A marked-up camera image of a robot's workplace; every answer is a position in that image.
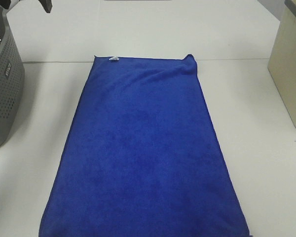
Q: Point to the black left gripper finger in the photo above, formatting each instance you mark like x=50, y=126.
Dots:
x=47, y=5

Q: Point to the blue microfiber towel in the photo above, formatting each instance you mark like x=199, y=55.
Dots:
x=142, y=158

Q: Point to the grey perforated plastic basket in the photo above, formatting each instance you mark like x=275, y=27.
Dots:
x=12, y=74

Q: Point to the beige plastic storage basket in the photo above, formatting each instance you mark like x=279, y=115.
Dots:
x=282, y=62

